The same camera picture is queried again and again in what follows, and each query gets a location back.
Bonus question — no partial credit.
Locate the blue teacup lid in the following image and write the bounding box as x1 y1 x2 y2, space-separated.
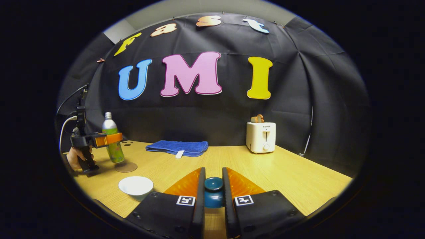
203 177 225 209

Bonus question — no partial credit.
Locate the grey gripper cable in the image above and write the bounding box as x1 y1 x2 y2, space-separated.
59 116 77 153

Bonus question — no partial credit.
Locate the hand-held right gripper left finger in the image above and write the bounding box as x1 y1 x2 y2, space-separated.
125 167 206 239

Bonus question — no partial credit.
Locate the round brown coaster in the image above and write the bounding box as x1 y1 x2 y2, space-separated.
115 162 138 173

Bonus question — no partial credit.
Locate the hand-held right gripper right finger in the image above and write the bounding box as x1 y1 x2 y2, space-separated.
222 167 306 239

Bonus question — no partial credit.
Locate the white toaster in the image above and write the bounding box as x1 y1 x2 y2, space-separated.
246 122 277 154

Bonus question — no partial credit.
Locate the folded blue towel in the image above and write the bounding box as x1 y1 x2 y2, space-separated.
145 140 209 157

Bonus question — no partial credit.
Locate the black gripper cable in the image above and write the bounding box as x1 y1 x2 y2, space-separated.
56 84 89 115

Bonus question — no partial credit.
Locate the silver green water bottle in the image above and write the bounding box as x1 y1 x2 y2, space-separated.
102 112 125 163

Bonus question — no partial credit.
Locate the black backdrop cloth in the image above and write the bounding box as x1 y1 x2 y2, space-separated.
56 13 370 176

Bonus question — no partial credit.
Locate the white teacup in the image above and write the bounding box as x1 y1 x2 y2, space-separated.
118 176 154 201

